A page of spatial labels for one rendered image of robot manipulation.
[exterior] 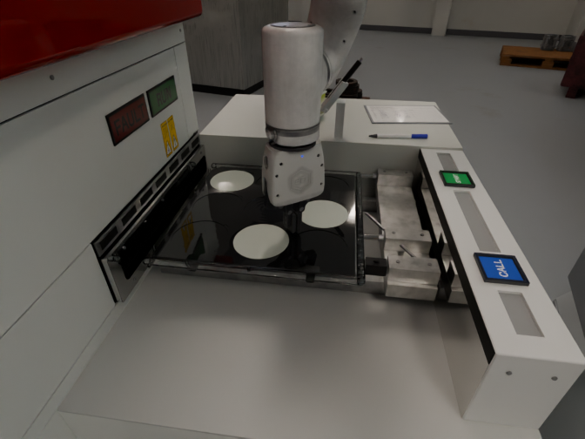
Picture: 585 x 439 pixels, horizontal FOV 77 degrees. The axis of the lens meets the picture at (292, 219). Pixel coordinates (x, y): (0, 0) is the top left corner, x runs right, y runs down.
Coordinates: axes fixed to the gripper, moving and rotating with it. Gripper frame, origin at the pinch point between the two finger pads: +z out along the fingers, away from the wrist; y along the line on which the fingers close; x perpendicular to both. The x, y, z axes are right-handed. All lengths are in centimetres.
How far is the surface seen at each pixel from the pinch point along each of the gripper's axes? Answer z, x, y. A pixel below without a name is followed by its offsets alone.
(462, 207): -3.1, -14.9, 26.0
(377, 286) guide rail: 8.5, -14.5, 9.2
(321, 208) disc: 2.6, 3.9, 8.8
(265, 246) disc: 2.5, -1.7, -6.4
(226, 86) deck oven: 81, 387, 119
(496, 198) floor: 93, 74, 199
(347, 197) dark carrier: 2.5, 5.0, 16.1
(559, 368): -2.3, -41.4, 10.4
